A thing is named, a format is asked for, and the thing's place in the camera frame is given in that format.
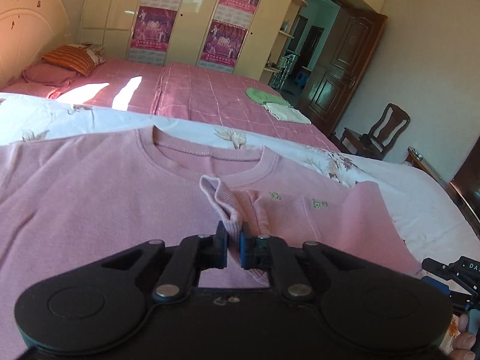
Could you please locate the lower left purple poster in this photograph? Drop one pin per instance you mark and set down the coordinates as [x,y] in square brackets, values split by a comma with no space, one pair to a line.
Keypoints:
[151,34]

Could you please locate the dark wooden door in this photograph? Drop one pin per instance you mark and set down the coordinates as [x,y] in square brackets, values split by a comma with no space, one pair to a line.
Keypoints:
[342,63]

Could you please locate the green folded cloth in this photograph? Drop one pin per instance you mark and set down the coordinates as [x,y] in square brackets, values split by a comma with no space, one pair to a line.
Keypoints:
[260,97]

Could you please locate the cream curved headboard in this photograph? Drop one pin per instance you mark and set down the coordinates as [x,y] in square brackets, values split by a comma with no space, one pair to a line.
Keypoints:
[30,29]

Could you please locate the pink checked bedspread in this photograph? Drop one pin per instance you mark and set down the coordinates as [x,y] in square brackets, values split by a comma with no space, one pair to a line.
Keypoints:
[180,91]

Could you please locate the lower right purple poster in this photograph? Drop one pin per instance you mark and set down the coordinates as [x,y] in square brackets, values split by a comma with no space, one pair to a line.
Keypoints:
[222,47]

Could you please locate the white floral bed sheet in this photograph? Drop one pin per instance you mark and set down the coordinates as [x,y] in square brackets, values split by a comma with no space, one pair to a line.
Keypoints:
[425,218]

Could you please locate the pink knit sweater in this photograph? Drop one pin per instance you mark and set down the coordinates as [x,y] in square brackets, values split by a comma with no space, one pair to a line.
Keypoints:
[68,202]

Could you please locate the wooden side cabinet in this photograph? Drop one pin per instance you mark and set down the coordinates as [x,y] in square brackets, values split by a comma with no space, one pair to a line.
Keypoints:
[417,160]

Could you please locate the cream wardrobe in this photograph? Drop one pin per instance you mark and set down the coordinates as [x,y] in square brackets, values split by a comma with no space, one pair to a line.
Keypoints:
[110,23]

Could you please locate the person's right hand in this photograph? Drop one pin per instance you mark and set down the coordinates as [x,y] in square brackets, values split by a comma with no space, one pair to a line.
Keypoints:
[464,342]

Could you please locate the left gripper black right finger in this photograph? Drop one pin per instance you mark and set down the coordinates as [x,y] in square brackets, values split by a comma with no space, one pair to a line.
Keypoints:
[273,255]

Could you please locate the dark television screen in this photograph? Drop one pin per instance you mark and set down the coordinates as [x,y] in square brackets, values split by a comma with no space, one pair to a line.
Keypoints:
[466,186]

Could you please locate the pink pillow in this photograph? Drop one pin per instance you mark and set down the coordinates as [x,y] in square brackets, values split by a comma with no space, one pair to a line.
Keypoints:
[49,75]

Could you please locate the orange striped pillow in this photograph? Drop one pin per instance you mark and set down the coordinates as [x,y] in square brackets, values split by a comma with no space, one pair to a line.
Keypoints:
[78,59]

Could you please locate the dark wooden chair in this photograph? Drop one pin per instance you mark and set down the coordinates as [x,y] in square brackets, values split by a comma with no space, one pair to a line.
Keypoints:
[379,140]

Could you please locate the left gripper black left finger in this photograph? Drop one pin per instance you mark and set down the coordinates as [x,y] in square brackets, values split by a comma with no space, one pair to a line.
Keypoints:
[189,259]

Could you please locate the white folded cloth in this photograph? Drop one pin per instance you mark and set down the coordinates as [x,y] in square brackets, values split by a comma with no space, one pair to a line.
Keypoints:
[286,113]

